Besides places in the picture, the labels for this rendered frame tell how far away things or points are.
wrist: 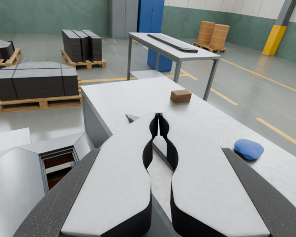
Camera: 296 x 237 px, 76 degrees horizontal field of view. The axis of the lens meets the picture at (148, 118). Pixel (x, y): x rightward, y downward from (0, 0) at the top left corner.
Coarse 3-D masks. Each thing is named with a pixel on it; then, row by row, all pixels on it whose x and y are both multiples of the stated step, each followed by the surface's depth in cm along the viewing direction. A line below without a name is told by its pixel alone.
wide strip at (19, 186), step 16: (0, 160) 82; (16, 160) 83; (32, 160) 84; (0, 176) 75; (16, 176) 76; (32, 176) 77; (0, 192) 70; (16, 192) 70; (32, 192) 71; (0, 208) 65; (16, 208) 65; (32, 208) 66; (0, 224) 61; (16, 224) 61
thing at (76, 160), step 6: (54, 150) 91; (60, 150) 93; (66, 150) 94; (72, 150) 96; (42, 156) 89; (48, 156) 90; (54, 156) 91; (60, 156) 93; (42, 162) 88; (42, 168) 83; (42, 174) 80
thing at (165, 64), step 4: (148, 48) 489; (148, 52) 492; (152, 52) 472; (156, 52) 452; (148, 56) 495; (152, 56) 475; (160, 56) 448; (164, 56) 452; (148, 60) 498; (152, 60) 478; (160, 60) 453; (164, 60) 458; (168, 60) 462; (148, 64) 502; (152, 64) 481; (160, 64) 459; (164, 64) 464; (168, 64) 468; (160, 68) 465; (164, 68) 470; (168, 68) 474
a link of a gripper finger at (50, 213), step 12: (96, 156) 9; (72, 168) 8; (84, 168) 8; (60, 180) 7; (72, 180) 7; (84, 180) 7; (48, 192) 7; (60, 192) 7; (72, 192) 7; (48, 204) 7; (60, 204) 7; (72, 204) 7; (36, 216) 6; (48, 216) 6; (60, 216) 6; (24, 228) 6; (36, 228) 6; (48, 228) 6; (60, 228) 6
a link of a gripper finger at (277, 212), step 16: (240, 160) 8; (240, 176) 7; (256, 176) 7; (256, 192) 7; (272, 192) 7; (256, 208) 6; (272, 208) 6; (288, 208) 6; (272, 224) 6; (288, 224) 6
